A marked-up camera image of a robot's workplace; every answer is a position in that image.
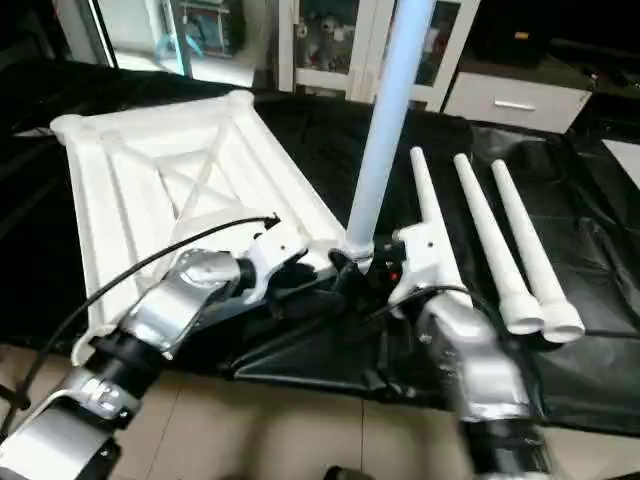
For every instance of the white plastic table leg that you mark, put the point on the white plastic table leg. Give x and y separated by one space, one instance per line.
385 120
428 195
490 240
530 250

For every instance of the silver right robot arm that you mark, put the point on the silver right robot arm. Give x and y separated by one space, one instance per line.
480 370

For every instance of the black work mat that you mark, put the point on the black work mat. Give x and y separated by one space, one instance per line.
320 140

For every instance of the white plastic table top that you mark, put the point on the white plastic table top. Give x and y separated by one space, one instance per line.
150 170

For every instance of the white drawer unit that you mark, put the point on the white drawer unit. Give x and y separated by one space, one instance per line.
515 100

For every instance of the white glass-door cabinet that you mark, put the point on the white glass-door cabinet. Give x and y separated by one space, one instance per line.
330 45

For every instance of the teal storage box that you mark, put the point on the teal storage box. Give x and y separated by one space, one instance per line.
205 25

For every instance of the black metal stand leg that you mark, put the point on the black metal stand leg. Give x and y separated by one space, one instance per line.
12 397

